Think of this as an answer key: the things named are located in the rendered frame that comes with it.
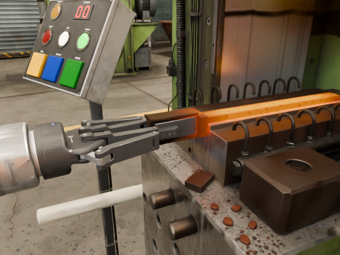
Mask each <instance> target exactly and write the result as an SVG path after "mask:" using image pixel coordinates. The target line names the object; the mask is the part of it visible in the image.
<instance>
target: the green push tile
mask: <svg viewBox="0 0 340 255"><path fill-rule="evenodd" d="M83 65H84V62H82V61H76V60H71V59H67V61H66V64H65V67H64V70H63V72H62V75H61V78H60V81H59V84H61V85H63V86H67V87H70V88H73V89H75V88H76V85H77V82H78V80H79V77H80V74H81V71H82V68H83Z"/></svg>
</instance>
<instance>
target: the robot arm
mask: <svg viewBox="0 0 340 255"><path fill-rule="evenodd" d="M145 115H146V114H144V119H142V116H139V115H138V116H131V117H121V118H112V119H103V120H83V121H81V122H80V123H81V127H79V128H76V129H72V130H70V131H66V132H64V128H63V124H62V123H61V122H52V123H46V124H40V125H34V126H33V130H32V131H31V130H30V128H29V125H28V124H27V123H26V122H20V123H13V124H7V125H0V197H1V196H5V195H6V194H11V193H15V192H19V191H23V190H27V189H32V188H36V187H38V186H39V184H40V177H41V176H43V178H44V180H47V179H51V178H56V177H60V176H64V175H68V174H70V173H71V166H72V165H73V164H84V163H89V162H93V163H95V164H96V168H97V170H99V171H102V170H104V169H106V168H108V167H110V166H111V165H113V164H115V163H118V162H121V161H124V160H127V159H130V158H133V157H136V156H139V155H142V154H145V153H149V152H152V151H155V150H158V149H159V148H160V147H159V142H160V141H165V140H169V139H174V138H179V137H183V136H188V135H193V134H196V117H195V116H190V117H183V118H177V119H172V120H166V121H161V122H156V123H154V126H153V127H147V119H146V118H145Z"/></svg>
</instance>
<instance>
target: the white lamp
mask: <svg viewBox="0 0 340 255"><path fill-rule="evenodd" d="M67 39H68V32H63V33H62V34H61V36H60V38H59V45H61V46H62V45H64V44H65V43H66V42H67Z"/></svg>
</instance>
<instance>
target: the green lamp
mask: <svg viewBox="0 0 340 255"><path fill-rule="evenodd" d="M87 42H88V35H87V34H86V33H84V34H82V35H81V36H80V38H79V40H78V43H77V45H78V47H79V48H80V49H82V48H83V47H84V46H85V45H86V44H87Z"/></svg>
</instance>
